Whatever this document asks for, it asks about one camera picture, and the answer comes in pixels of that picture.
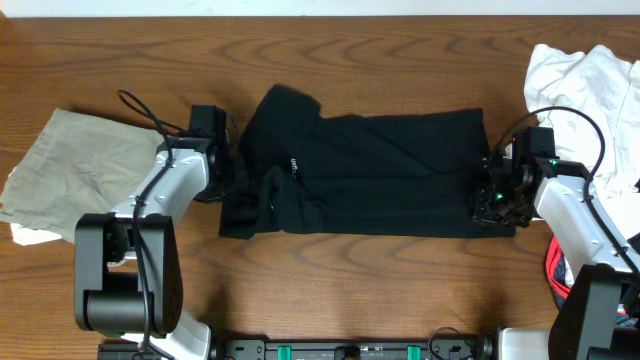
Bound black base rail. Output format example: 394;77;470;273
97;327;501;360

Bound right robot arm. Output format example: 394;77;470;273
473;127;639;359

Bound black t-shirt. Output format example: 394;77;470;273
219;85;515;239

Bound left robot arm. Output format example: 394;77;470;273
74;105;231;359

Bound crumpled white shirt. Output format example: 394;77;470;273
524;44;639;239

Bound folded olive grey garment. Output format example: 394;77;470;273
1;109;163;242

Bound left black cable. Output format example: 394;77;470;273
117;88;191;354

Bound grey red-trimmed shorts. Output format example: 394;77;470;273
544;235;638;328

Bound white folded cloth under garment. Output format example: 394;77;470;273
10;223;62;246

